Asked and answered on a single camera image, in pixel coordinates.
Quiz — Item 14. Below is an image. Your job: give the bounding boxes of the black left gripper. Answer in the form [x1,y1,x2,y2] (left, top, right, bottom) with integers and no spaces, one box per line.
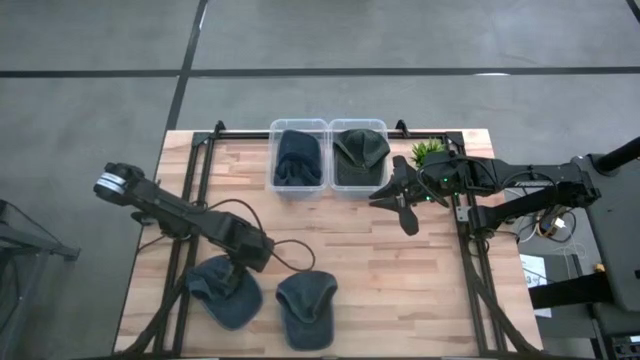
[212,213,261,301]

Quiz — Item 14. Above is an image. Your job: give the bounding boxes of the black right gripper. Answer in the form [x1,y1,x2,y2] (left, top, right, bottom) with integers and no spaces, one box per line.
[368,155,434,236]

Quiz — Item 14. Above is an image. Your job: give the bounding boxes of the blue-grey denim baseball cap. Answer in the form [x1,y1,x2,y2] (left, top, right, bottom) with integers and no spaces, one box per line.
[185,254,264,332]

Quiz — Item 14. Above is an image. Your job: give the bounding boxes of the dark green baseball cap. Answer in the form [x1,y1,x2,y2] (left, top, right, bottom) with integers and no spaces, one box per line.
[332,128,392,188]

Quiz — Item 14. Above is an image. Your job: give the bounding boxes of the dark blue denim jeans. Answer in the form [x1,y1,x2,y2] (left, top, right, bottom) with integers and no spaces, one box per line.
[275,269,339,352]

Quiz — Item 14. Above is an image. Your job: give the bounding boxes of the dark navy baseball cap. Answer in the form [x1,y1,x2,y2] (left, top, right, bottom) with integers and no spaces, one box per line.
[273,129,323,188]

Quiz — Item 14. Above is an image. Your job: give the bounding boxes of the clear plastic bin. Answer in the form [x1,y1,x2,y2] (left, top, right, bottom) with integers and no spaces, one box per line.
[327,118,391,194]
[268,118,330,195]

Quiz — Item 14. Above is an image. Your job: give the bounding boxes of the green plant in white pot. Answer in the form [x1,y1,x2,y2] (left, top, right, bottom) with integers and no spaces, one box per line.
[409,138,448,169]

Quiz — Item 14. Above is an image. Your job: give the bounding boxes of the white paper sheet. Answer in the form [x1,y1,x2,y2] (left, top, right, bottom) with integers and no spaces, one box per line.
[518,253,554,320]

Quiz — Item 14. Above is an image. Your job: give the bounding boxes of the black flat bar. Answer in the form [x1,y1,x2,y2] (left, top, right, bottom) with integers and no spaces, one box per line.
[528,272,615,310]

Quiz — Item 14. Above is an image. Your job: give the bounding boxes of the black pole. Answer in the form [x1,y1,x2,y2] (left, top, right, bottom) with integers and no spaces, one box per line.
[596,136,640,175]

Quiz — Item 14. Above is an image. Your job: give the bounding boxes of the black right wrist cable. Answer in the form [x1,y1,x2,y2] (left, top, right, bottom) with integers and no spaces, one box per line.
[415,157,501,209]

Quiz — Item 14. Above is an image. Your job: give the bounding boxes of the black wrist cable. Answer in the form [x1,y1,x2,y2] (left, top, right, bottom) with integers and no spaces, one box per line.
[415,157,501,209]
[197,198,317,275]

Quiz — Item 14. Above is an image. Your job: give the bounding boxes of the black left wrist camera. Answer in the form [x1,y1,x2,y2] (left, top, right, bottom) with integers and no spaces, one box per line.
[243,230,276,274]

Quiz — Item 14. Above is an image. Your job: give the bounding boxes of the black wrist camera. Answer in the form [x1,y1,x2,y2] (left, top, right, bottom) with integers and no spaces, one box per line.
[422,151,451,176]
[243,230,276,274]

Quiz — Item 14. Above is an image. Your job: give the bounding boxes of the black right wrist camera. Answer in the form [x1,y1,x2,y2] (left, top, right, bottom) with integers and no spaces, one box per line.
[422,151,451,176]

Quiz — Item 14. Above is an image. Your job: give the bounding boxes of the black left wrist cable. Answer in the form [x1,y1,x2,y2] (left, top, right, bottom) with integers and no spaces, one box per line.
[197,198,317,275]

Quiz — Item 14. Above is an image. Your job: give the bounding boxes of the black aluminium table frame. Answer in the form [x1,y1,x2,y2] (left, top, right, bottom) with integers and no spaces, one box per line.
[114,119,546,360]

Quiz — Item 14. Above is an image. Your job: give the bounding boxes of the bundle of coloured wires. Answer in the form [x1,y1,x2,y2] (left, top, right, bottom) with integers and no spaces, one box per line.
[517,207,579,246]

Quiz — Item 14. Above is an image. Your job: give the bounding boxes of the black wire stand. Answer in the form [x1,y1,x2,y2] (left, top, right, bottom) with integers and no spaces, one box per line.
[0,198,81,360]

